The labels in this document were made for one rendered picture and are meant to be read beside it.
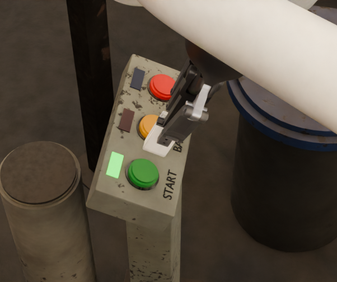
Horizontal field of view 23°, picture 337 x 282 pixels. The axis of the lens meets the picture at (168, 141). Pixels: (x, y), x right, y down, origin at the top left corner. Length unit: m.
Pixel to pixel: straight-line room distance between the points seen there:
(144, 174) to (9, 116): 0.91
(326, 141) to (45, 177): 0.47
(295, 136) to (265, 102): 0.08
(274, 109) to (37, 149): 0.40
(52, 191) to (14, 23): 1.03
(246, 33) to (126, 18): 1.60
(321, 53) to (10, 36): 1.65
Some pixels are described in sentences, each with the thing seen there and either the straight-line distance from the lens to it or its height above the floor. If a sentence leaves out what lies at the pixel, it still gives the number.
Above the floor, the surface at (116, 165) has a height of 0.61.
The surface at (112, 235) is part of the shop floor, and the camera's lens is 1.71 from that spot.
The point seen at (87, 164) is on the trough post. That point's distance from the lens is 1.81.
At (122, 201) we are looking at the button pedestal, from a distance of 1.04.
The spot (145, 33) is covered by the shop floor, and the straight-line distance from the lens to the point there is 2.07.
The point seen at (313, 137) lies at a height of 0.42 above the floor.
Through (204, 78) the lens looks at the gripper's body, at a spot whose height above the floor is 0.84.
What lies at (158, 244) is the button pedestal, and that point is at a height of 0.38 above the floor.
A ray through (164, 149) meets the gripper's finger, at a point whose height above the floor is 0.67.
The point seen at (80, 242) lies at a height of 0.37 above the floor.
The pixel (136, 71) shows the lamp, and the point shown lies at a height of 0.62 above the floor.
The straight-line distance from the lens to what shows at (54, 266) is 1.29.
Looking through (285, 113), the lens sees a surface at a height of 0.43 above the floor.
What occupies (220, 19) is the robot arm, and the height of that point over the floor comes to 1.10.
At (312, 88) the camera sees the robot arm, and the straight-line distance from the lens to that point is 0.50.
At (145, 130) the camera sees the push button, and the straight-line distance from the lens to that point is 1.09.
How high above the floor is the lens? 1.47
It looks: 53 degrees down
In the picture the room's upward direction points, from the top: straight up
